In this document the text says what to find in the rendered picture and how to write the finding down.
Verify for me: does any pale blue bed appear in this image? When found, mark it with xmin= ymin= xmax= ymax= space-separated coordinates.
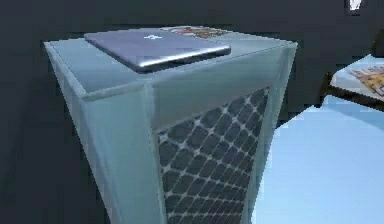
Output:
xmin=250 ymin=95 xmax=384 ymax=224

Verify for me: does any small white wall object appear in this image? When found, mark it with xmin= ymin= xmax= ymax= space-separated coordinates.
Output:
xmin=348 ymin=0 xmax=364 ymax=12

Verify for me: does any pale blue lattice-front cabinet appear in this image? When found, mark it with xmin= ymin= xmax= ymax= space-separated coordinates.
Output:
xmin=43 ymin=26 xmax=299 ymax=224

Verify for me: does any grey closed laptop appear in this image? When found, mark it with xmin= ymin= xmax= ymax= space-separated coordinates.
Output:
xmin=83 ymin=27 xmax=232 ymax=74

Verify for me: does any colourful printed book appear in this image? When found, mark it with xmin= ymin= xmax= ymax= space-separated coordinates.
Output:
xmin=161 ymin=25 xmax=231 ymax=40
xmin=329 ymin=54 xmax=384 ymax=103

